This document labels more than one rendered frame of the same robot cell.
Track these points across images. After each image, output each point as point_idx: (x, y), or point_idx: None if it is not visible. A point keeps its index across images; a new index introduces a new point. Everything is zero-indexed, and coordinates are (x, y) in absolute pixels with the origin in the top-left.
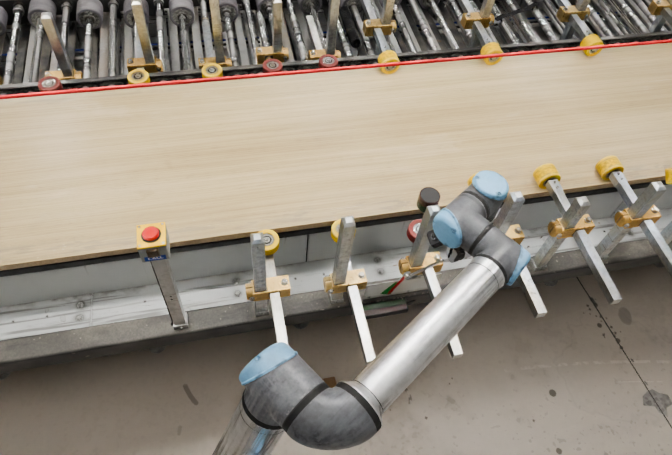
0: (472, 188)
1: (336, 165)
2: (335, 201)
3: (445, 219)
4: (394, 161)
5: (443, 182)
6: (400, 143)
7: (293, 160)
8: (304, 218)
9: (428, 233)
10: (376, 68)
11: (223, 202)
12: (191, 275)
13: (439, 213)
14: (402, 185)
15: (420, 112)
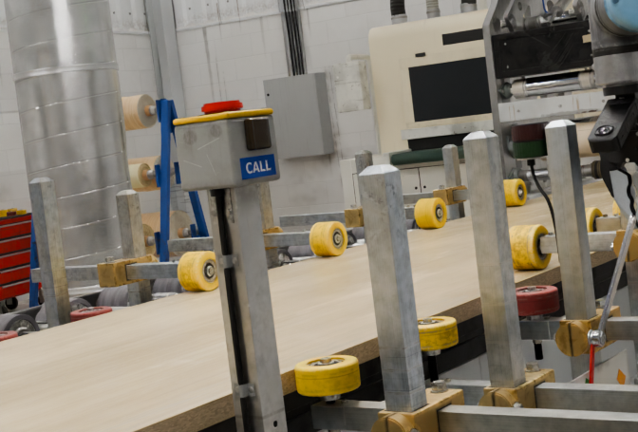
0: None
1: (292, 321)
2: (360, 326)
3: None
4: (371, 296)
5: (474, 280)
6: (348, 292)
7: (210, 341)
8: (345, 343)
9: (591, 138)
10: (183, 294)
11: (161, 385)
12: None
13: None
14: (426, 295)
15: (323, 282)
